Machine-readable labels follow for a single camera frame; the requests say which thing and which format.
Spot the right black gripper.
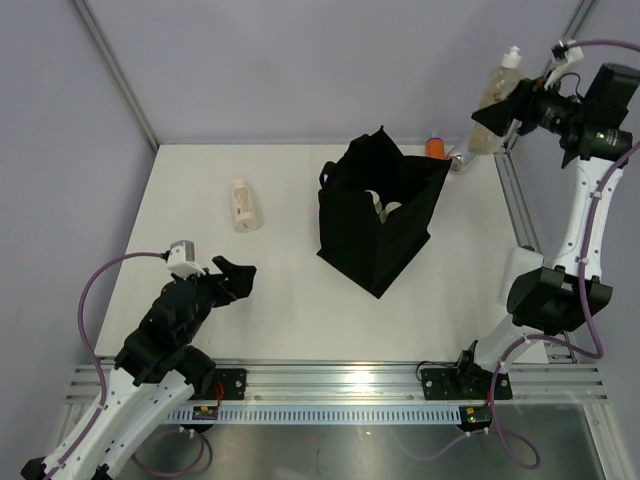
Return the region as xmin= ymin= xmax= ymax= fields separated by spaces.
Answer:
xmin=471 ymin=71 xmax=587 ymax=139

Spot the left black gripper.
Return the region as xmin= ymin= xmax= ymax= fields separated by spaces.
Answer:
xmin=172 ymin=256 xmax=255 ymax=345

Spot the amber liquid soap bottle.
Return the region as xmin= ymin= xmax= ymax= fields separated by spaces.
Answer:
xmin=468 ymin=46 xmax=524 ymax=155

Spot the green bottle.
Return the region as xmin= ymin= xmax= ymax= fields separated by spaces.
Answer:
xmin=379 ymin=201 xmax=402 ymax=223
xmin=366 ymin=190 xmax=382 ymax=215

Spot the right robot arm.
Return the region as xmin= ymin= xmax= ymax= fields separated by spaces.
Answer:
xmin=445 ymin=63 xmax=639 ymax=402

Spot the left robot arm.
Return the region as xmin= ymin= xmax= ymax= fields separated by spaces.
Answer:
xmin=20 ymin=244 xmax=257 ymax=479

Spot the black canvas bag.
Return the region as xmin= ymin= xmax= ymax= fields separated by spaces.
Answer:
xmin=318 ymin=129 xmax=450 ymax=298

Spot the clear silver bottle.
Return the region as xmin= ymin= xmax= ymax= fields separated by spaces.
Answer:
xmin=447 ymin=140 xmax=476 ymax=174

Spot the cream bottle with label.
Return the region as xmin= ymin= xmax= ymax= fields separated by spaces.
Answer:
xmin=231 ymin=179 xmax=260 ymax=233

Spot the orange bottle at back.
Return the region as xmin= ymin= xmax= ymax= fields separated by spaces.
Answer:
xmin=425 ymin=136 xmax=447 ymax=160

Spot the white bottle at right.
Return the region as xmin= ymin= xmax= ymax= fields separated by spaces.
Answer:
xmin=498 ymin=246 xmax=543 ymax=306

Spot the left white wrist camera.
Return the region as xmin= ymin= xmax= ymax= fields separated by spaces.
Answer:
xmin=166 ymin=240 xmax=205 ymax=279

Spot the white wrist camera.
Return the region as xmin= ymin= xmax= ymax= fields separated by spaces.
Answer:
xmin=166 ymin=240 xmax=205 ymax=279
xmin=544 ymin=40 xmax=584 ymax=91

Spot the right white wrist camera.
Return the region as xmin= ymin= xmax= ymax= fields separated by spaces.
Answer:
xmin=544 ymin=40 xmax=584 ymax=91

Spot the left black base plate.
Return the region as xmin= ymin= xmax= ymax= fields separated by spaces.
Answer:
xmin=198 ymin=368 xmax=247 ymax=401

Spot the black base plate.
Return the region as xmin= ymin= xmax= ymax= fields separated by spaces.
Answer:
xmin=198 ymin=368 xmax=247 ymax=401
xmin=417 ymin=366 xmax=513 ymax=401

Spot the white slotted cable duct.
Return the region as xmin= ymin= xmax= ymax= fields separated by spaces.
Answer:
xmin=163 ymin=405 xmax=462 ymax=425

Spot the right aluminium frame post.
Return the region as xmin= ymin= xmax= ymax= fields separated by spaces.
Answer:
xmin=541 ymin=0 xmax=599 ymax=76

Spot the aluminium frame post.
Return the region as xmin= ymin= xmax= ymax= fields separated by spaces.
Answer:
xmin=541 ymin=0 xmax=599 ymax=76
xmin=69 ymin=0 xmax=161 ymax=153

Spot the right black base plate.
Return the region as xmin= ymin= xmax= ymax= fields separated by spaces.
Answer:
xmin=417 ymin=366 xmax=513 ymax=401

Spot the aluminium rail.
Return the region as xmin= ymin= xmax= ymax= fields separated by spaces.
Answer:
xmin=64 ymin=355 xmax=609 ymax=405

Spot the left aluminium frame post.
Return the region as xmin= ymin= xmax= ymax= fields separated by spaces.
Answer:
xmin=69 ymin=0 xmax=161 ymax=153

